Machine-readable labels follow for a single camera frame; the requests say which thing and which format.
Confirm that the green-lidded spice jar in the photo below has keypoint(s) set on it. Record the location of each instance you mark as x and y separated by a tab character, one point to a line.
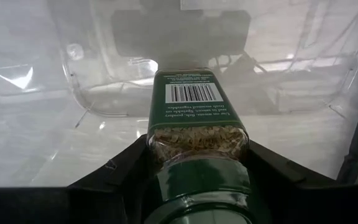
191	118

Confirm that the clear plastic bin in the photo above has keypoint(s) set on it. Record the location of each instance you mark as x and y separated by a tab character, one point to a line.
291	93

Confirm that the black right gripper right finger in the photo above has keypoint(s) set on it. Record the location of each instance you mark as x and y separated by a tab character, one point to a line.
291	199

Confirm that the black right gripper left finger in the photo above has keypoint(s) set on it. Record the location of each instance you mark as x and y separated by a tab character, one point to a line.
104	193

